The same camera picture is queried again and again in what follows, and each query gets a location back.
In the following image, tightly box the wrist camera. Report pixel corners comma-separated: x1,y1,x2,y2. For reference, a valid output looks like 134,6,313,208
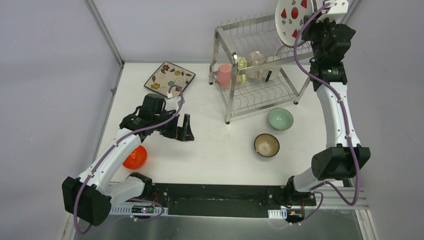
165,92,182,111
316,0,349,23

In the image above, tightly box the dark patterned cream bowl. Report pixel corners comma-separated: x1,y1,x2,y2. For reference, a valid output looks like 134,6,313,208
253,133,280,158

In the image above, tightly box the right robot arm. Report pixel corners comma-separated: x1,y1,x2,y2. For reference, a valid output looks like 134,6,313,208
283,17,371,205

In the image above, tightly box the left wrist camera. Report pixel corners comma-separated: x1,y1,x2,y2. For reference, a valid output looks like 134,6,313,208
165,92,182,111

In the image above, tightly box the square floral plate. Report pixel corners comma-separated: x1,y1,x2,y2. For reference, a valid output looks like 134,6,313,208
144,61,196,98

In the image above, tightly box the white cable duct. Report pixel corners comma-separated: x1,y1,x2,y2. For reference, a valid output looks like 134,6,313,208
109,203,162,217
267,208,288,220

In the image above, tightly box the mint green bowl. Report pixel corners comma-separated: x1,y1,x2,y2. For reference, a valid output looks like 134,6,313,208
267,107,294,131

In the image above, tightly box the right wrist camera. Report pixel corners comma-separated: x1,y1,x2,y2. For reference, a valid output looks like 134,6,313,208
316,0,349,23

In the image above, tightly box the pink cup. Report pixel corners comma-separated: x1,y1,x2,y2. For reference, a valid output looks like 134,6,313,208
216,64,232,88

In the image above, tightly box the orange plastic bowl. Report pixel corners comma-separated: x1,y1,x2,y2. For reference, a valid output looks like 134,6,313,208
122,145,148,170

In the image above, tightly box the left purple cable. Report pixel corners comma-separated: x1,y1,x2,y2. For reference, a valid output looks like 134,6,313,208
72,84,186,235

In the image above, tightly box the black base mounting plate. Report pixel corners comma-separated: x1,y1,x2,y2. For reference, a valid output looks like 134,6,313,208
139,183,317,218

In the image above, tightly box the pale yellow mug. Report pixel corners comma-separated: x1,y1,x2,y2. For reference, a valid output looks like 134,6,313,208
236,56,248,85

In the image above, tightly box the watermelon pattern round plate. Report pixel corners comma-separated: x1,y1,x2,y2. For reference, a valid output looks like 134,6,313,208
274,0,313,48

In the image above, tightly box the left white cable duct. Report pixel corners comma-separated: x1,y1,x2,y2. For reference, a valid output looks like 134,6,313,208
109,203,162,217

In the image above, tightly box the brown rim petal pattern plate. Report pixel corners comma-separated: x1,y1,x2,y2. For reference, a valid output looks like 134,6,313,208
311,0,321,13

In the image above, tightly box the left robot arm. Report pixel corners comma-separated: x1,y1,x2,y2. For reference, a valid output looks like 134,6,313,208
61,93,195,229

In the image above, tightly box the white ribbed mug black handle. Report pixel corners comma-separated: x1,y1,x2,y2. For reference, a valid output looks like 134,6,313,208
264,55,281,82

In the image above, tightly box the steel two-tier dish rack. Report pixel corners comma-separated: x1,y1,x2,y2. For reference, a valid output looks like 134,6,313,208
208,14,310,124

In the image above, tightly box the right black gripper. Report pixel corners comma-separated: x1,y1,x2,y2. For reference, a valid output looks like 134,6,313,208
302,10,339,62

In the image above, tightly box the right white cable duct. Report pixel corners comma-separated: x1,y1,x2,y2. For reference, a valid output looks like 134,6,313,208
267,208,288,220

